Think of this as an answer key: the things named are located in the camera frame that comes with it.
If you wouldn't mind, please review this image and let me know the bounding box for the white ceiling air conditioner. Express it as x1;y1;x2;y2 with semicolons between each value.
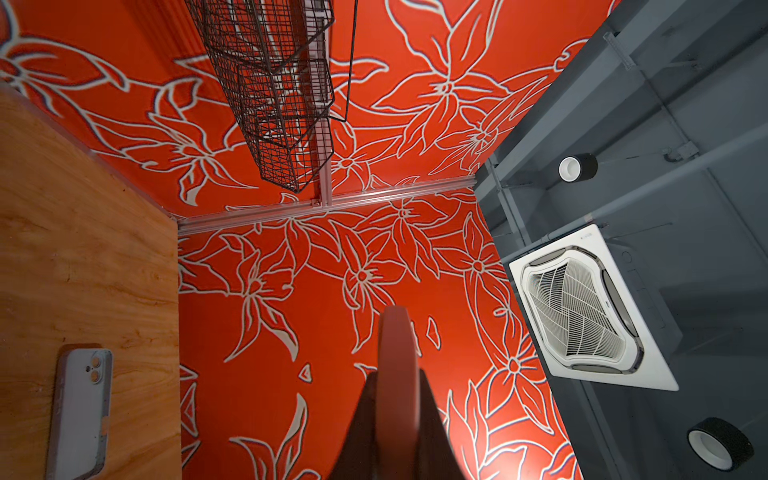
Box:
508;224;683;391

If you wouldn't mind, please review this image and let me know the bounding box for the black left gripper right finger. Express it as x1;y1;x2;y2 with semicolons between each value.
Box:
418;370;465;480

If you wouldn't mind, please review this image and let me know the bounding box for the round ceiling light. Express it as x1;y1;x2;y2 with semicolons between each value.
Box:
558;153;598;183
687;417;755;472

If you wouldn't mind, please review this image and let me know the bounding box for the black wire basket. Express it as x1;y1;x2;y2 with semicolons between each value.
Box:
186;1;353;193

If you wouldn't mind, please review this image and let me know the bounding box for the black phone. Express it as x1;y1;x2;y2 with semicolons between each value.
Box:
375;306;420;479

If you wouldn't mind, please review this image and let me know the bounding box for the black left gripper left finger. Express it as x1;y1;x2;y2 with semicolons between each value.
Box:
328;372;378;480

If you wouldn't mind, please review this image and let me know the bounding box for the white phone case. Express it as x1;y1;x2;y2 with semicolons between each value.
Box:
45;348;113;479

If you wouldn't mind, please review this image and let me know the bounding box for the aluminium frame post right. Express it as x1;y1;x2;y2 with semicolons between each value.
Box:
177;176;476;237

